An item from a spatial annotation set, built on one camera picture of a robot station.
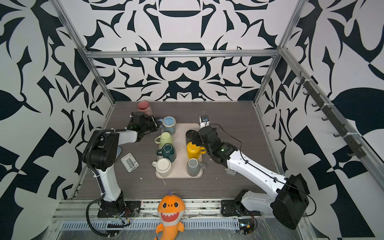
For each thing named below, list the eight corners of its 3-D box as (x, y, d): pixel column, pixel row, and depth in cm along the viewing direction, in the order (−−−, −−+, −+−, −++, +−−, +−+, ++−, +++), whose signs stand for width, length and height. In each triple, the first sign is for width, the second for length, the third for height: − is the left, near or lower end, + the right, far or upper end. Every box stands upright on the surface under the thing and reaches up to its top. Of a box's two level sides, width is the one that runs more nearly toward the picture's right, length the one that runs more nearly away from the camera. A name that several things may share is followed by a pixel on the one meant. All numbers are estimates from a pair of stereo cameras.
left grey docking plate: (128, 173, 87) (127, 172, 86) (121, 159, 93) (119, 158, 91) (139, 165, 90) (138, 164, 89) (131, 153, 95) (130, 151, 94)
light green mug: (157, 150, 95) (154, 143, 87) (156, 143, 99) (153, 134, 91) (173, 146, 97) (172, 138, 89) (172, 139, 100) (170, 131, 93)
